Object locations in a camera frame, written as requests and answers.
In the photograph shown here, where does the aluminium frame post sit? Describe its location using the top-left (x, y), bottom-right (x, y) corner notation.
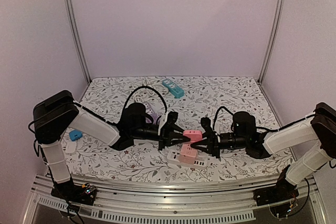
top-left (257, 0), bottom-right (285, 85)
top-left (64, 0), bottom-right (92, 84)

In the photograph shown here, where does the teal power strip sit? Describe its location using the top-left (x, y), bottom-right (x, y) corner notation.
top-left (162, 79), bottom-right (184, 99)

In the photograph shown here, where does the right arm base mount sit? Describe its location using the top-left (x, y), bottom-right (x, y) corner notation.
top-left (253, 180), bottom-right (299, 206)

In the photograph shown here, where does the white plug adapter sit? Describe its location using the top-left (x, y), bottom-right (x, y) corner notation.
top-left (65, 142), bottom-right (77, 154)

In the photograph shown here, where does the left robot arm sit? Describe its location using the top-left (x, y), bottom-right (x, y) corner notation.
top-left (28, 90), bottom-right (190, 200)

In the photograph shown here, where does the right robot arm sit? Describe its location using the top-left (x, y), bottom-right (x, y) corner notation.
top-left (191, 102), bottom-right (335, 201)

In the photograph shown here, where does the pink plug adapter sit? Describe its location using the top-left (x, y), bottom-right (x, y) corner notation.
top-left (183, 130), bottom-right (203, 143)

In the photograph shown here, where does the light pink cube socket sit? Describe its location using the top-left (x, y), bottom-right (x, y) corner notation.
top-left (178, 143), bottom-right (197, 164)

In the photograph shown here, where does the purple power strip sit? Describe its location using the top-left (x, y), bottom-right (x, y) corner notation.
top-left (144, 102), bottom-right (161, 125)

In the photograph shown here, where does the white power strip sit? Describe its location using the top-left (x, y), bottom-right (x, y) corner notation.
top-left (166, 151), bottom-right (207, 169)

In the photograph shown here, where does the floral patterned table mat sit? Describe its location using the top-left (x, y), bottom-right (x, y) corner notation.
top-left (65, 77), bottom-right (293, 183)

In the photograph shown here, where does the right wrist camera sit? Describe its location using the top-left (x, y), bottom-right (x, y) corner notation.
top-left (201, 117), bottom-right (218, 140)

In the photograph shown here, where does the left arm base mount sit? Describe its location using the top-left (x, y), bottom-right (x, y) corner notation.
top-left (51, 179), bottom-right (97, 206)

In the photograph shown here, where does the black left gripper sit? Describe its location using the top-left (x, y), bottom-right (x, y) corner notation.
top-left (131, 124), bottom-right (191, 152)

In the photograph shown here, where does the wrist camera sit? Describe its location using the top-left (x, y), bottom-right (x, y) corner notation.
top-left (201, 117), bottom-right (218, 140)
top-left (159, 112), bottom-right (169, 130)

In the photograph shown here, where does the blue plug adapter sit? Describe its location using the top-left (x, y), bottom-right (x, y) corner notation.
top-left (69, 130), bottom-right (82, 142)

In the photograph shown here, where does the right aluminium frame post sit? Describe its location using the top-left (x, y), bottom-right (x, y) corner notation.
top-left (257, 0), bottom-right (285, 85)

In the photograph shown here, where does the left aluminium frame post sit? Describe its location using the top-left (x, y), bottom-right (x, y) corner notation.
top-left (64, 0), bottom-right (92, 84)

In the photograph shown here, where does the aluminium front rail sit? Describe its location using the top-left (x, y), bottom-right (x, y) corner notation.
top-left (23, 174), bottom-right (329, 224)

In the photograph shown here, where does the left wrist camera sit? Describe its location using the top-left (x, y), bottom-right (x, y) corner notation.
top-left (159, 112), bottom-right (169, 130)

